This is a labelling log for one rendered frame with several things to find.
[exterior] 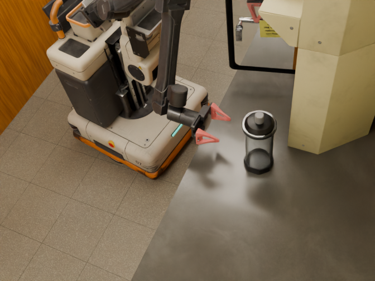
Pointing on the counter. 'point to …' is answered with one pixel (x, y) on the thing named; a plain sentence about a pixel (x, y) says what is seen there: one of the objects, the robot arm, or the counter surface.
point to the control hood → (283, 18)
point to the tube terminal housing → (333, 74)
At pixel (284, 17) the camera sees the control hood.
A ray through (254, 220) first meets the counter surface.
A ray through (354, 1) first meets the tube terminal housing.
